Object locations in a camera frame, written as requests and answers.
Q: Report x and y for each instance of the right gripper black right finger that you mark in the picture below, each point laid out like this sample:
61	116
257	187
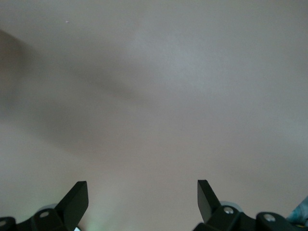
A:
209	207

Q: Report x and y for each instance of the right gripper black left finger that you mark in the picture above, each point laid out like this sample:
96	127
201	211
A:
72	207

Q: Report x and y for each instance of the brown table mat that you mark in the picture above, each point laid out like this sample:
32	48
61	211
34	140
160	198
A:
154	96

